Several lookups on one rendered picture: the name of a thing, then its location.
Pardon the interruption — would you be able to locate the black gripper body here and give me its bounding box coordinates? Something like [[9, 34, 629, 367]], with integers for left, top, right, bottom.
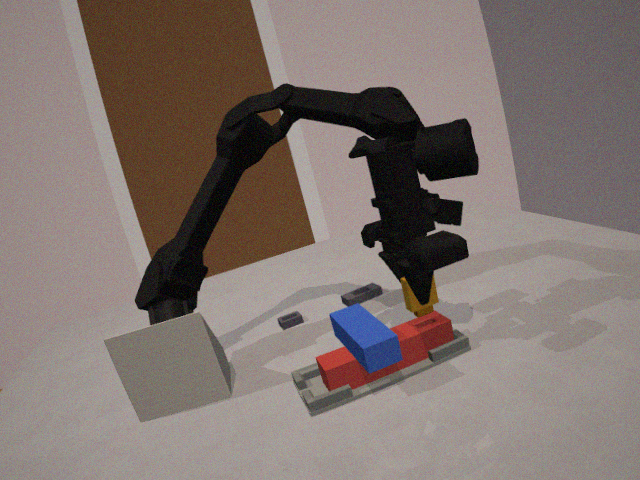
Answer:
[[361, 182, 469, 273]]

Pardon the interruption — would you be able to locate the orange rectangular block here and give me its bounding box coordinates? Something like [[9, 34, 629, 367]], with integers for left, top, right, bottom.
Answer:
[[400, 275, 439, 318]]

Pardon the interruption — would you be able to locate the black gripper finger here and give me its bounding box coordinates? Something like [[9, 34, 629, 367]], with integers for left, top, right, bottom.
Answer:
[[378, 249, 407, 282], [396, 259, 434, 306]]

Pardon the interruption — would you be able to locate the blue rectangular block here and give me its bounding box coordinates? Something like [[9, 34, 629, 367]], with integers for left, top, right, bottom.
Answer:
[[329, 303, 402, 374]]

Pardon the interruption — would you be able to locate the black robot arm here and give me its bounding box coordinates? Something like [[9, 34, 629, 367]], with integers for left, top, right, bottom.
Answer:
[[135, 83, 479, 325]]

